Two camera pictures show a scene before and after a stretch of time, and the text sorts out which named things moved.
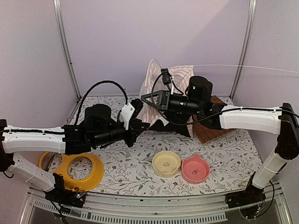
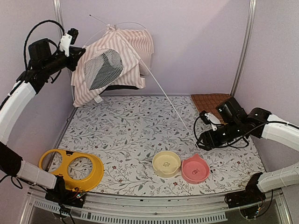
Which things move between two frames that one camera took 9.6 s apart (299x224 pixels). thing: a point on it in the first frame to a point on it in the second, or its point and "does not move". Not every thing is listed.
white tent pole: [240, 66] to [147, 70]
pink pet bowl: [195, 170] does not move
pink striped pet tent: [173, 79] to [117, 59]
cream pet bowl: [166, 164] does not move
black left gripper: [138, 127] to [74, 56]
